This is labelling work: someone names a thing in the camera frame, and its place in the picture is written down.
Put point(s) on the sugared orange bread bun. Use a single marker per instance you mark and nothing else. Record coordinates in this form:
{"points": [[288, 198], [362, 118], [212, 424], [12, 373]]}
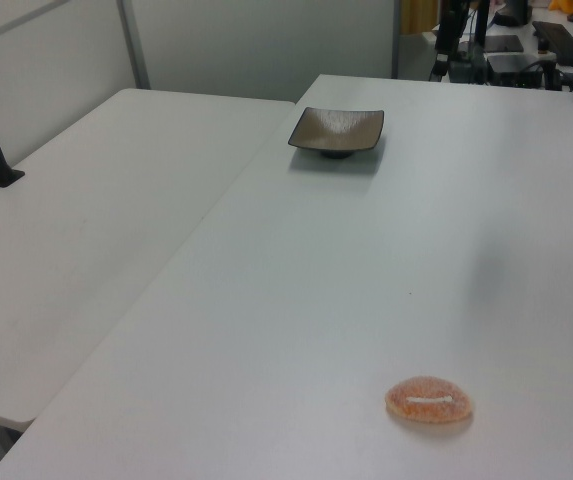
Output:
{"points": [[416, 390]]}

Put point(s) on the grey partition post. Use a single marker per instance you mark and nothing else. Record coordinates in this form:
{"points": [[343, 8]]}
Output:
{"points": [[133, 45], [396, 40]]}

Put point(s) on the black stand pole white band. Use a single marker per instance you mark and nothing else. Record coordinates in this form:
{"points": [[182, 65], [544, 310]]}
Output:
{"points": [[448, 35]]}

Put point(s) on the black monitor base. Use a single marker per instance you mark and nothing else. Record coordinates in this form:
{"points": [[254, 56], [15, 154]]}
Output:
{"points": [[513, 15]]}

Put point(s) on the thin black stand pole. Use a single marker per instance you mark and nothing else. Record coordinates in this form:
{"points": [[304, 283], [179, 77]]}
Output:
{"points": [[482, 25]]}

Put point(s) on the closed black laptop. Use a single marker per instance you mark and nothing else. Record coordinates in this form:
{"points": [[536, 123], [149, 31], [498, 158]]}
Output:
{"points": [[503, 43]]}

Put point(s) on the black keyboard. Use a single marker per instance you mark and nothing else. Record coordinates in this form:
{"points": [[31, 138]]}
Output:
{"points": [[561, 40]]}

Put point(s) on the black box device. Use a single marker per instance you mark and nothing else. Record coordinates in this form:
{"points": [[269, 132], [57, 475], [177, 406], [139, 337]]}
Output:
{"points": [[511, 67]]}

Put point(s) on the square brown ceramic plate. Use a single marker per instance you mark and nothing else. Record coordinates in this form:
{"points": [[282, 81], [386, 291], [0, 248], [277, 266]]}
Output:
{"points": [[338, 127]]}

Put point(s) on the yellow orange object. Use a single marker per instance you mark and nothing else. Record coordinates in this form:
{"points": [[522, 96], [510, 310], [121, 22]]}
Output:
{"points": [[566, 4]]}

